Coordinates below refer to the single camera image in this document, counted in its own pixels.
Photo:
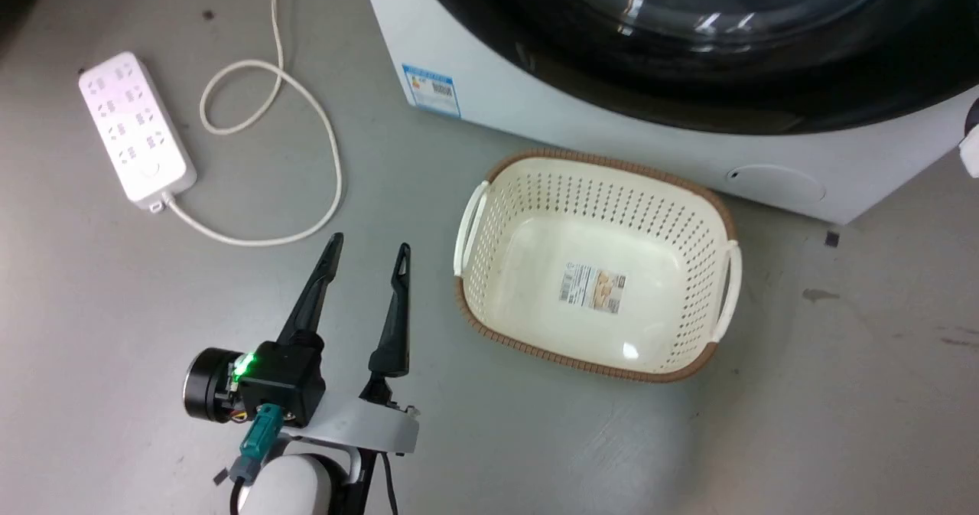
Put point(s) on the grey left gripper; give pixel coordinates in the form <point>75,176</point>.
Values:
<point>367,427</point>

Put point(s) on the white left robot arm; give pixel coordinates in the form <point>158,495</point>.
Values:
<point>287,488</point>

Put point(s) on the white front-load washing machine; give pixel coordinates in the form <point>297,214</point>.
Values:
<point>581,109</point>

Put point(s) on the black round washing machine door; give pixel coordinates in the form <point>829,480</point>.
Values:
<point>765,94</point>

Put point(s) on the blue energy label sticker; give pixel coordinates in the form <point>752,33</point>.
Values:
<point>432,90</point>

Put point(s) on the cream perforated laundry basket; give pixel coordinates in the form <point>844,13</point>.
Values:
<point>589,270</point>

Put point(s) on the paper label in basket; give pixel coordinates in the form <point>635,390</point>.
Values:
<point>593,288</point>

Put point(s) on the white power strip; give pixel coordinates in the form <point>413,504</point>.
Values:
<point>134,128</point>

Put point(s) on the round white filter cover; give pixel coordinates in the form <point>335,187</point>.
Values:
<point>776,184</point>

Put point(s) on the small black tape piece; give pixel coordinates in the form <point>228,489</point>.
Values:
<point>832,237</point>

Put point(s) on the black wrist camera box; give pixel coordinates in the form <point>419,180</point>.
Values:
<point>283,381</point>

